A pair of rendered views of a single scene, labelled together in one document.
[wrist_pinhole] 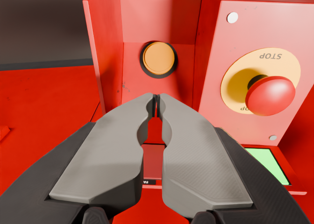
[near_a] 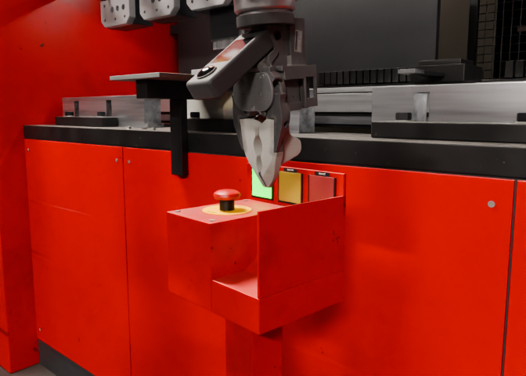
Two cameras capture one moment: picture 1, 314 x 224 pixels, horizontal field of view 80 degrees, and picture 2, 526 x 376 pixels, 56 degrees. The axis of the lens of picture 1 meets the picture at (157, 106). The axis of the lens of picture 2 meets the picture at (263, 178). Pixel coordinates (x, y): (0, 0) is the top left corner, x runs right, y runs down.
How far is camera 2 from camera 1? 0.58 m
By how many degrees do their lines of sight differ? 60
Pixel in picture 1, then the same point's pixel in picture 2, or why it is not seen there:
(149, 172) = (317, 180)
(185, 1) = (226, 280)
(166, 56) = not seen: hidden behind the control
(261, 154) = (257, 190)
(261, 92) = (227, 192)
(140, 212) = (398, 197)
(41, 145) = not seen: outside the picture
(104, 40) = (277, 227)
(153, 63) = not seen: hidden behind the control
